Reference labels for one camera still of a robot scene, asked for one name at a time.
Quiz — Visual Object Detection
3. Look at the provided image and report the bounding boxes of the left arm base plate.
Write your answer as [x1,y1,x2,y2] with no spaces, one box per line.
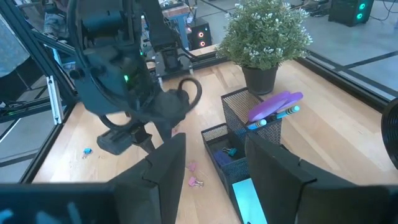
[151,46,195,80]

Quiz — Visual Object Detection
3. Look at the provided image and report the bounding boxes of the computer tower green lights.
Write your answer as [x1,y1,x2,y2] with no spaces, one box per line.
[328,0,376,27]

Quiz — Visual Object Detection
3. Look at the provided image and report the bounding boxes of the silver frame bracket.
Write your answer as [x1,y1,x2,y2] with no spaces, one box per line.
[45,75,65,126]

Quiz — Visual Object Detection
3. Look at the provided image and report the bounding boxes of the black mesh desk organizer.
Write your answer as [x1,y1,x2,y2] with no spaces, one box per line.
[201,86,284,224]

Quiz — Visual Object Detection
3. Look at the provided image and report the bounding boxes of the computer tower red lights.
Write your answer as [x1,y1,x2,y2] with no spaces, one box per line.
[185,17,213,51]

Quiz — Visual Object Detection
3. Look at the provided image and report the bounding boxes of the teal sticky note pad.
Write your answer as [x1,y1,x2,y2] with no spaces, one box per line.
[231,177,269,224]

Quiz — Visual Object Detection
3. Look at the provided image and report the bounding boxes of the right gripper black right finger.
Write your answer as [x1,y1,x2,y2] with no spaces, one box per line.
[244,133,398,224]

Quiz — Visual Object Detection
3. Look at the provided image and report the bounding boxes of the purple handled scissors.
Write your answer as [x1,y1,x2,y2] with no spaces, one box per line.
[247,90,304,123]

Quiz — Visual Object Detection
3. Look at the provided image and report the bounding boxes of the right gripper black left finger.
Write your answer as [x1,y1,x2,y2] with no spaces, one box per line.
[0,133,187,224]

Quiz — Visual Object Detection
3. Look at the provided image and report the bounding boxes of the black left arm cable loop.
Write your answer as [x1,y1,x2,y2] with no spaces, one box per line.
[176,77,203,113]

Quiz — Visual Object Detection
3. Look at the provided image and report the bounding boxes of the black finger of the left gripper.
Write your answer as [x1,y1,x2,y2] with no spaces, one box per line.
[154,119,175,144]
[130,127,156,154]

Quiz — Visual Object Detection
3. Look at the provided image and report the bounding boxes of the teal pencil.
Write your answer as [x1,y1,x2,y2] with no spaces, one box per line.
[274,105,301,121]

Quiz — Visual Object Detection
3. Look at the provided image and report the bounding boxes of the artificial plant in black pot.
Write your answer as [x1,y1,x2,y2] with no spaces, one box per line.
[216,0,313,96]

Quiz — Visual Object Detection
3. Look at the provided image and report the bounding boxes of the wooden workbench blue legs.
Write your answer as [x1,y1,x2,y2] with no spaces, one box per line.
[160,2,191,49]

